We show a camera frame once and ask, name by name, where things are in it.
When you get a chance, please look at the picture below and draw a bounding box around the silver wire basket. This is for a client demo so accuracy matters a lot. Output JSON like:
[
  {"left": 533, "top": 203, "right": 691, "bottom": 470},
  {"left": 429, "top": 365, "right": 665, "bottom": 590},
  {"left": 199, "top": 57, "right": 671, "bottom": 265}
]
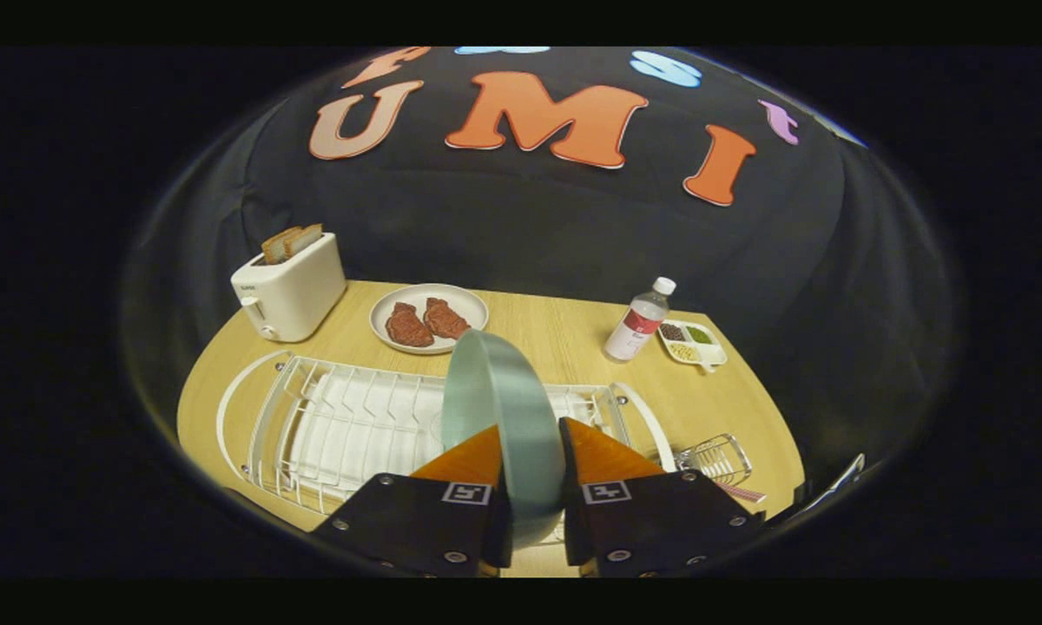
[{"left": 674, "top": 433, "right": 753, "bottom": 487}]

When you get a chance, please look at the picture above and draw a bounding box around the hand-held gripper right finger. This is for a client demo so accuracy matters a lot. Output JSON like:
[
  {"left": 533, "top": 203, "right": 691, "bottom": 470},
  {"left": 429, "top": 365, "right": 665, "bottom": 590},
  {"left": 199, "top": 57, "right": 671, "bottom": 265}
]
[{"left": 558, "top": 417, "right": 765, "bottom": 578}]

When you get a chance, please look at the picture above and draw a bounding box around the brown meat piece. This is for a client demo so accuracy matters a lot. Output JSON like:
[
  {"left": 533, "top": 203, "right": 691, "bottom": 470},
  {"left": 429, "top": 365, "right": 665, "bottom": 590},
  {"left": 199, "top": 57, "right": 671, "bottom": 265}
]
[
  {"left": 423, "top": 298, "right": 472, "bottom": 339},
  {"left": 386, "top": 302, "right": 435, "bottom": 348}
]

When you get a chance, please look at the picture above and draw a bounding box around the white divided condiment dish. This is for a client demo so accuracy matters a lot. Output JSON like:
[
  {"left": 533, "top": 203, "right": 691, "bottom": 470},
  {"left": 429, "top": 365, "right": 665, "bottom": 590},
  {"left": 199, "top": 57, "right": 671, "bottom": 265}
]
[{"left": 657, "top": 319, "right": 729, "bottom": 372}]

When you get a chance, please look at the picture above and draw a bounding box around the brown toast slice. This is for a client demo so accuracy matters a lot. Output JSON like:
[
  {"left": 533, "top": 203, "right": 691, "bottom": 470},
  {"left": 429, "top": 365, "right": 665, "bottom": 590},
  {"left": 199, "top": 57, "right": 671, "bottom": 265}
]
[
  {"left": 260, "top": 227, "right": 303, "bottom": 266},
  {"left": 283, "top": 224, "right": 324, "bottom": 259}
]

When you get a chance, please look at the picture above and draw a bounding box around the cream plate with meat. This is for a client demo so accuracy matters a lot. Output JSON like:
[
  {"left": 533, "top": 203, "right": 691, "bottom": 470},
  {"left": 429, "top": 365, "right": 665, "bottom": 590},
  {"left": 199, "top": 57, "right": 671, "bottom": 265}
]
[{"left": 369, "top": 283, "right": 490, "bottom": 355}]

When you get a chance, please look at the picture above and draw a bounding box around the white toaster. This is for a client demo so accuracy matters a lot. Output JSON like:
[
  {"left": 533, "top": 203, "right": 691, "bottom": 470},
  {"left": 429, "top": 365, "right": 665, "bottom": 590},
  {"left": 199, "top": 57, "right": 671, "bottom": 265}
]
[{"left": 230, "top": 231, "right": 348, "bottom": 343}]

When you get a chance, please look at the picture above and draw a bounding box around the pale green plate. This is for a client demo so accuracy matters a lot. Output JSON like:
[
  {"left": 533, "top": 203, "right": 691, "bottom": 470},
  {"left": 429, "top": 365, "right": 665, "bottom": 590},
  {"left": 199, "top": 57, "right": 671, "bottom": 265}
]
[{"left": 441, "top": 329, "right": 567, "bottom": 549}]

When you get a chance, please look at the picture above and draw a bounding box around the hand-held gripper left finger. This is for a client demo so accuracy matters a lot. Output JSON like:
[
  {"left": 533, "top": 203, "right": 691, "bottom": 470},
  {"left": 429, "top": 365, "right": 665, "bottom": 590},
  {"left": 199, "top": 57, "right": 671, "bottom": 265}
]
[{"left": 313, "top": 424, "right": 513, "bottom": 578}]

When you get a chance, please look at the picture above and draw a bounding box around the white wire dish rack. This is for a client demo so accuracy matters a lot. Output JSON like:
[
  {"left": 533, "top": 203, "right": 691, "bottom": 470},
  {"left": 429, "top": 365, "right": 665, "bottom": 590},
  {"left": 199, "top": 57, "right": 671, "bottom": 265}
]
[{"left": 216, "top": 350, "right": 678, "bottom": 543}]

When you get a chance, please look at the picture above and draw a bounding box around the clear plastic water bottle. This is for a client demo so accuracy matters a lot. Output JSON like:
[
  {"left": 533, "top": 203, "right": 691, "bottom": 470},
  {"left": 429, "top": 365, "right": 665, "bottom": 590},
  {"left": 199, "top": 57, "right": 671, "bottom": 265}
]
[{"left": 603, "top": 277, "right": 677, "bottom": 362}]

